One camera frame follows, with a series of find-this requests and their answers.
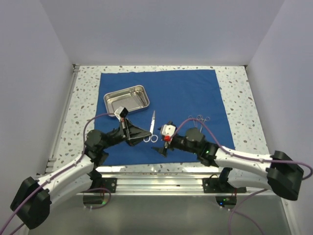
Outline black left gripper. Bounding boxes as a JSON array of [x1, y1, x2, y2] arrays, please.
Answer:
[[100, 117, 152, 150]]

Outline steel straight surgical scissors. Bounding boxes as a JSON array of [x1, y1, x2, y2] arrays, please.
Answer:
[[143, 111, 158, 143]]

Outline stainless steel instrument tray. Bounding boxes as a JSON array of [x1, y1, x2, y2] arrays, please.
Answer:
[[103, 85, 150, 118]]

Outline steel surgical forceps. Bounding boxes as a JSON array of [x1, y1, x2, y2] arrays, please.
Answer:
[[188, 115, 198, 128]]

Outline blue surgical cloth wrap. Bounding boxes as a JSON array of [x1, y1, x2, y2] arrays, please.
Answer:
[[94, 70, 236, 166]]

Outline steel tweezers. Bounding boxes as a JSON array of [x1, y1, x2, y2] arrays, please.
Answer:
[[131, 91, 145, 108]]

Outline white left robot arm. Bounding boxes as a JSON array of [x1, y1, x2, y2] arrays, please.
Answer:
[[10, 118, 151, 229]]

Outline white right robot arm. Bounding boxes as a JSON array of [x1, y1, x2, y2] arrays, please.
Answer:
[[155, 122, 304, 201]]

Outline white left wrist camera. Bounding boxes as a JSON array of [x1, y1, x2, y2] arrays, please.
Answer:
[[114, 106, 129, 119]]

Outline aluminium front rail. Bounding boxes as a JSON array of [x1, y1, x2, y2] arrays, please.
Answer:
[[75, 171, 269, 196]]

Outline aluminium rail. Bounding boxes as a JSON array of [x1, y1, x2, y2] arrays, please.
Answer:
[[75, 171, 269, 196], [44, 64, 81, 174]]

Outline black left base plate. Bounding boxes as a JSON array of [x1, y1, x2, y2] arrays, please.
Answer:
[[90, 178, 117, 193]]

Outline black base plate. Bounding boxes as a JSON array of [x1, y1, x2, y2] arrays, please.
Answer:
[[202, 174, 247, 193], [90, 178, 117, 193]]

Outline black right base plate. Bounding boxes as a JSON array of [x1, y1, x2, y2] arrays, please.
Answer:
[[202, 174, 247, 193]]

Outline aluminium left side rail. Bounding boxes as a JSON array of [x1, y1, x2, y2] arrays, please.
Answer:
[[44, 64, 81, 174]]

